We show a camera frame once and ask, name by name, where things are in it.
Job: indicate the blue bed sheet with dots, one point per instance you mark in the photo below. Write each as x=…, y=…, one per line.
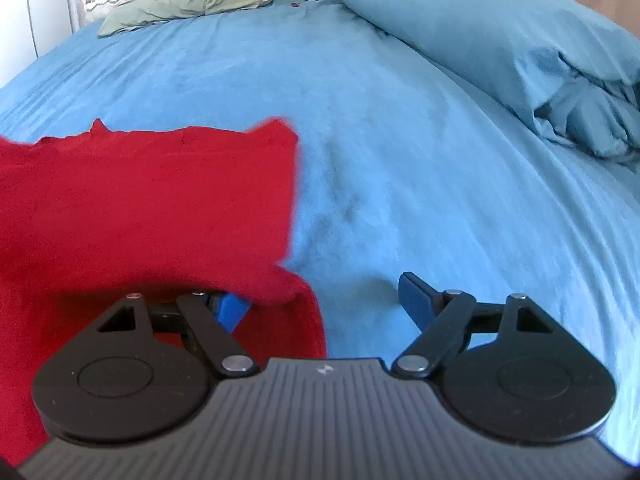
x=405, y=167

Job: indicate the blue rolled duvet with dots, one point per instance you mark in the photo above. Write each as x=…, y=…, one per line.
x=565, y=71

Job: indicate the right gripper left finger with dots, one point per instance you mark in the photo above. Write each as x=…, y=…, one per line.
x=138, y=370

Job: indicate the red small garment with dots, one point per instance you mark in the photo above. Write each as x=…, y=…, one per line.
x=88, y=219

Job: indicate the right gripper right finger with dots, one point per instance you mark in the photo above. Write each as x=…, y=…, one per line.
x=509, y=370

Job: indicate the white grey wardrobe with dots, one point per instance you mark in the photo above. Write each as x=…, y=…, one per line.
x=32, y=28

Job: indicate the green pillow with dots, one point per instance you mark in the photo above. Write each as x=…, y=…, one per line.
x=136, y=14

